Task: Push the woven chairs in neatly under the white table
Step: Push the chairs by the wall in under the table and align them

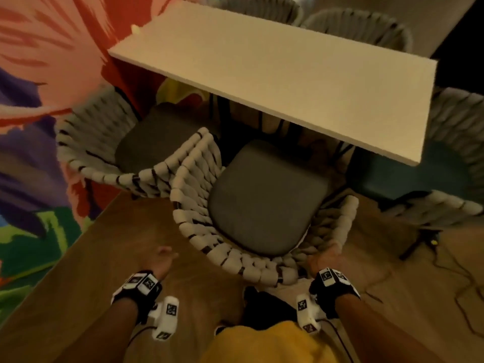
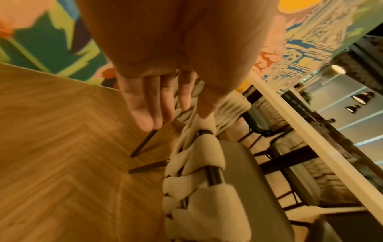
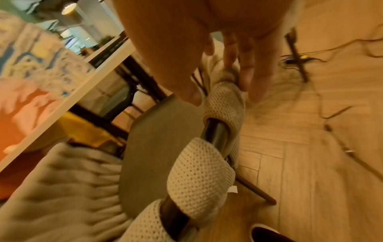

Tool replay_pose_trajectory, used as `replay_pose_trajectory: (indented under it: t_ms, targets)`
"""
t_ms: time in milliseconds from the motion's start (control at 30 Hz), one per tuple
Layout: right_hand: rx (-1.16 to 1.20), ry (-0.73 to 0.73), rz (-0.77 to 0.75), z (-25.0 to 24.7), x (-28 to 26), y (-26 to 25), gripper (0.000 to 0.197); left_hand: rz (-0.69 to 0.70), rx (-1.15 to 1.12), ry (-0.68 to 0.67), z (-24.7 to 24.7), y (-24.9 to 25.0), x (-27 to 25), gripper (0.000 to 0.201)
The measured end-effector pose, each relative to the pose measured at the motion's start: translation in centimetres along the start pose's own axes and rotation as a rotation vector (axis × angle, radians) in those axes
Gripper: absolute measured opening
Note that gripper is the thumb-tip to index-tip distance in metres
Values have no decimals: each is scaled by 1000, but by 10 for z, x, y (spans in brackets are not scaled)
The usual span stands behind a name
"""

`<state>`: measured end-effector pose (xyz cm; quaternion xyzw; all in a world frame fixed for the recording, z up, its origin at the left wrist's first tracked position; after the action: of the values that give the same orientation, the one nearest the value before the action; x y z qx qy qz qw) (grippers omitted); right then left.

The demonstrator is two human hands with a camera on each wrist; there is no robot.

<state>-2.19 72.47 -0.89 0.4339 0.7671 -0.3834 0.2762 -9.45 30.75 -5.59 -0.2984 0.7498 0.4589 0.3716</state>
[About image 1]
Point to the person's right hand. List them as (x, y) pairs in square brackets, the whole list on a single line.
[(329, 258)]

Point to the person's left hand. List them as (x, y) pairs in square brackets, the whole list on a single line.
[(160, 260)]

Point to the grey cushion woven chair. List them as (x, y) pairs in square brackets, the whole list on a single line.
[(159, 139), (359, 24), (264, 200)]

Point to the teal cushion woven chair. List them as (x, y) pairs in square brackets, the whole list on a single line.
[(264, 7), (446, 173)]

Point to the person's right forearm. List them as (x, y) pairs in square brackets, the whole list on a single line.
[(378, 332)]

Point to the person's left forearm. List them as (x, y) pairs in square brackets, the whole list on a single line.
[(102, 332)]

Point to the person's left black shoe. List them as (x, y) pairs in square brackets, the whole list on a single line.
[(219, 329)]

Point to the person's yellow shirt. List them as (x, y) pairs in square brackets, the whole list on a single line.
[(268, 344)]

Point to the white table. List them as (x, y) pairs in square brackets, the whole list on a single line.
[(283, 71)]

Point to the black white wrist camera rig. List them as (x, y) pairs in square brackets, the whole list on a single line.
[(140, 291), (332, 291)]

